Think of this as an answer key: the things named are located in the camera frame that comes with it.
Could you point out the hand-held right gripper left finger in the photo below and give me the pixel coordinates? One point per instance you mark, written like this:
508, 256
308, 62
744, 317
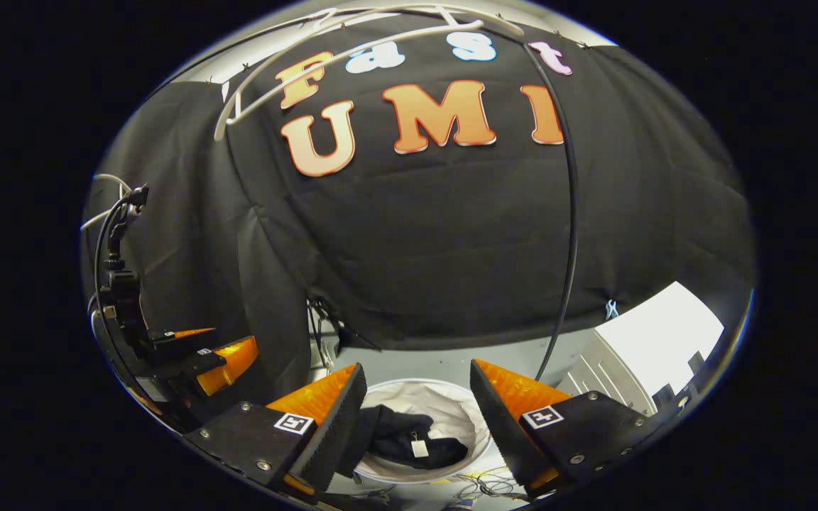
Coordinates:
331, 433

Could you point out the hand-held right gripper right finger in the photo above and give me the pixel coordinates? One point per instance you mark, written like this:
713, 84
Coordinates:
505, 433

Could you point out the white laundry hamper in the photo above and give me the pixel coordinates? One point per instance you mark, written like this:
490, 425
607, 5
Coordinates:
437, 411

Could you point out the black clothes rail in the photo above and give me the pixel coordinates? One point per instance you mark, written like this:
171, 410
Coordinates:
574, 213

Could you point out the white cabinet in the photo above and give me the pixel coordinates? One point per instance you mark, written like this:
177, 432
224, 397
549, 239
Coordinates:
657, 333

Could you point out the black backdrop cloth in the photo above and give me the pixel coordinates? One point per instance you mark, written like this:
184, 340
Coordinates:
451, 234

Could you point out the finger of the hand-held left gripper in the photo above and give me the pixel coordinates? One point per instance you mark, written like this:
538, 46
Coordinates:
231, 362
175, 344

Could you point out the light blue clip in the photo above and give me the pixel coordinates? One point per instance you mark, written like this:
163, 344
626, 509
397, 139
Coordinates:
612, 309

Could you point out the black jacket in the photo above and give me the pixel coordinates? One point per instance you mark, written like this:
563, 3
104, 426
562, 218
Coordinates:
395, 433

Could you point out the white plastic clothes hanger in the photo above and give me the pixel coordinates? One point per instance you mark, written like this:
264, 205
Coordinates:
444, 31

